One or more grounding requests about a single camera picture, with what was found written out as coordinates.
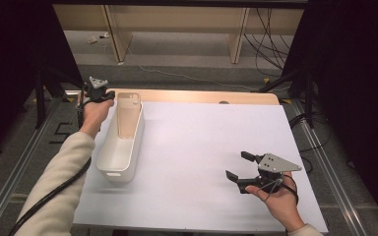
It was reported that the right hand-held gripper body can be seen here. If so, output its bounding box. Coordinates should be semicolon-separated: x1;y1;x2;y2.
256;152;303;195

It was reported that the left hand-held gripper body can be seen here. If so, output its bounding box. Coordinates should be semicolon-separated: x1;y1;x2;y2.
83;76;111;103

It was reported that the beige phone case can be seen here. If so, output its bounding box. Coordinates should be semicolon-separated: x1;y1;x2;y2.
116;92;143;141

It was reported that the white plastic bin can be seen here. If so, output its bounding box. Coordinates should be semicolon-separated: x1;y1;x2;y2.
95;91;146;184

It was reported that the person's left hand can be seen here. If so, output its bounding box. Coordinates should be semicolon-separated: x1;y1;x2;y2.
77;95;116;139

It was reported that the person's right hand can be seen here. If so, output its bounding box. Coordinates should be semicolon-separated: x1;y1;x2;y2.
245;174;306;232

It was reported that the black metal stand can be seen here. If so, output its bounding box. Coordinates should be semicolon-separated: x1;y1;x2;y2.
33;67;104;130
257;68;317;130

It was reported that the white table cover sheet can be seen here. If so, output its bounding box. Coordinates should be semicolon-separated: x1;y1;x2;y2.
73;101;329;234

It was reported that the light wooden table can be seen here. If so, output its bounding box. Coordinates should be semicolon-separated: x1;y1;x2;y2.
77;88;281;106

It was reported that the black curtain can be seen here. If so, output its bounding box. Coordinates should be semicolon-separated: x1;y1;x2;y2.
282;0;378;227
0;0;85;161

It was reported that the thin grey wire loop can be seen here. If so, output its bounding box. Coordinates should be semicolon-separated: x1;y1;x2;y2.
261;178;285;202

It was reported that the thick black gripper cable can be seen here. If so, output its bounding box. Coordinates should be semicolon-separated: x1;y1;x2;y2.
277;174;300;207
8;83;93;236

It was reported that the black floor cable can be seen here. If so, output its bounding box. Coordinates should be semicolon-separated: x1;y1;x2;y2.
288;112;331;175

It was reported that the aluminium floor rail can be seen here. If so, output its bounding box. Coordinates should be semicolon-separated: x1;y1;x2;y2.
290;97;366;236
0;96;64;236

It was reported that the light wooden desk frame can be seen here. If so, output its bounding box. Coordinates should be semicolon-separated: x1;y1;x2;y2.
52;3;306;65

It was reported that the bundle of black cables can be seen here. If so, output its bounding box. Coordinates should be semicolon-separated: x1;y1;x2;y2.
242;8;293;79

